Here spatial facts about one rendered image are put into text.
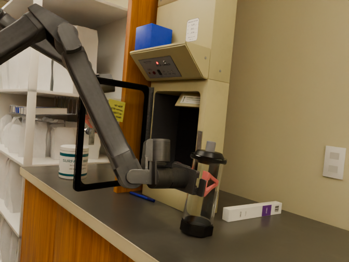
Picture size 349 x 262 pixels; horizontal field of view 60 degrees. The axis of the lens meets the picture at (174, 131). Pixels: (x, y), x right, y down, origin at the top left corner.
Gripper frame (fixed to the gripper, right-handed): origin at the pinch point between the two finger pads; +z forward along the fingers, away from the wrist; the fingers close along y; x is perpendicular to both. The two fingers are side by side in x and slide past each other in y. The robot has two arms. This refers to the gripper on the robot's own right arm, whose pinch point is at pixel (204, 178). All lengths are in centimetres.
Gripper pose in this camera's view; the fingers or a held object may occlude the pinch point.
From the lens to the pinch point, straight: 91.7
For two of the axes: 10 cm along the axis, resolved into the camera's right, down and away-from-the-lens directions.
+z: 7.5, 1.2, 6.5
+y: -6.3, -1.4, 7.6
